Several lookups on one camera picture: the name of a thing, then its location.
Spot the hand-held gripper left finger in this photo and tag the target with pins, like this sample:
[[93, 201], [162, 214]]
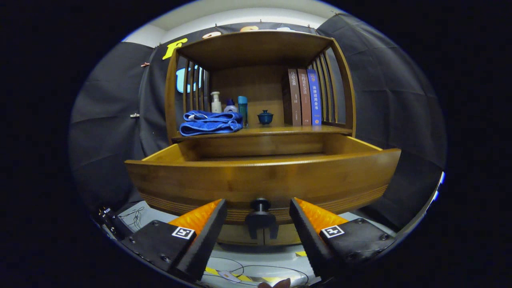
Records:
[[208, 236]]

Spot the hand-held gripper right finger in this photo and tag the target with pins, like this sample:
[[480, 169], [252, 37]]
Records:
[[308, 240]]

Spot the wooden cabinet door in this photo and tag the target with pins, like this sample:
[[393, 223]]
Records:
[[236, 236], [286, 239]]

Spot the wooden countertop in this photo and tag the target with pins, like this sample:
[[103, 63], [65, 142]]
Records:
[[280, 128]]

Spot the wooden cabinet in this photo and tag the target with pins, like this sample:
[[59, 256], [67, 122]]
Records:
[[252, 88]]

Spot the black yellow floor tape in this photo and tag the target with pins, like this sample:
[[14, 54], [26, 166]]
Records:
[[211, 270]]

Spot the small black device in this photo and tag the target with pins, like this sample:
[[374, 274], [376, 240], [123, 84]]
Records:
[[116, 224]]

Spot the blue folded towel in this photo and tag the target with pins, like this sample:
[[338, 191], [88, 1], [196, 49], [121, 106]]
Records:
[[208, 124]]

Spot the blue lidded teacup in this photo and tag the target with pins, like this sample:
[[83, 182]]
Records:
[[265, 118]]

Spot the white bottle with blue cap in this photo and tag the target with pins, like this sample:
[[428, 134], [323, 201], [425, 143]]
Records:
[[230, 108]]

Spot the teal clear bottle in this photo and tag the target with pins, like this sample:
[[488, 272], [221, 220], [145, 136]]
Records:
[[242, 110]]

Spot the white pump bottle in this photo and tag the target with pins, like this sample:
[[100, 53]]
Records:
[[216, 104]]

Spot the reddish brown book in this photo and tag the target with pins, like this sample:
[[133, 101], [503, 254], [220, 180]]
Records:
[[304, 100]]

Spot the blue book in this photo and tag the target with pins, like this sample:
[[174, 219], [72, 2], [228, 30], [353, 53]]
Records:
[[314, 100]]

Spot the dark brown book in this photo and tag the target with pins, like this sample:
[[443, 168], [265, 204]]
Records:
[[295, 100]]

